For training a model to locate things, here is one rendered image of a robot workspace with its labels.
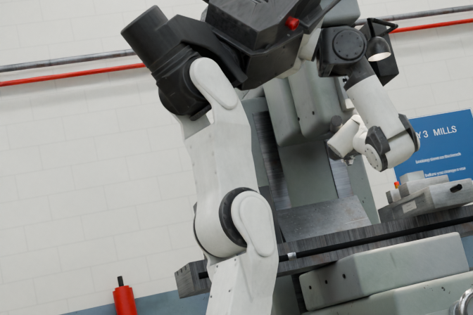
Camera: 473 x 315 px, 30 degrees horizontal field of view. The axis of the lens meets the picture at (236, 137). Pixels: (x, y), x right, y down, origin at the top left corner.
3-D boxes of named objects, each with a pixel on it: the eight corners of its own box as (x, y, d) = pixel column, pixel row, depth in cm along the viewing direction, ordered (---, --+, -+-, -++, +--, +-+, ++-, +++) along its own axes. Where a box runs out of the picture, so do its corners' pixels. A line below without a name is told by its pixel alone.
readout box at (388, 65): (403, 73, 315) (388, 19, 319) (380, 76, 312) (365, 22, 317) (381, 91, 333) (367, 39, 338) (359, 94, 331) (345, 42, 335)
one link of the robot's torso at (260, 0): (290, 40, 204) (363, -25, 227) (174, -29, 214) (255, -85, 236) (264, 126, 226) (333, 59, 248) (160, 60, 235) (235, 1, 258)
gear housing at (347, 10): (364, 15, 279) (356, -14, 281) (293, 24, 272) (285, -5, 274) (328, 53, 311) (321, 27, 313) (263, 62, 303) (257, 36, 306)
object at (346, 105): (358, 106, 270) (341, 43, 274) (346, 108, 268) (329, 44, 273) (353, 110, 273) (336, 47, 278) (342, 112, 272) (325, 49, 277)
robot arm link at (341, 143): (369, 140, 264) (371, 131, 253) (344, 165, 263) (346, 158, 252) (341, 114, 266) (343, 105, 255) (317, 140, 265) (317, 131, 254)
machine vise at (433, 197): (478, 200, 263) (467, 164, 265) (435, 208, 258) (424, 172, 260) (421, 222, 295) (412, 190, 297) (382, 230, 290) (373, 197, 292)
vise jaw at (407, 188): (451, 186, 275) (448, 174, 276) (409, 194, 270) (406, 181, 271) (441, 190, 281) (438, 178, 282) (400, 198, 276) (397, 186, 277)
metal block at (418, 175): (428, 188, 280) (422, 170, 281) (411, 191, 278) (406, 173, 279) (420, 192, 284) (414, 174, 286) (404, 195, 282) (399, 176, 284)
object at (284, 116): (361, 122, 294) (341, 50, 300) (293, 133, 287) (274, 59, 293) (341, 138, 312) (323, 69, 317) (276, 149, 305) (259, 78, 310)
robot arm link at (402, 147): (384, 147, 250) (421, 165, 232) (353, 163, 247) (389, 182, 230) (374, 114, 246) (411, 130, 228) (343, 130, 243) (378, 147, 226)
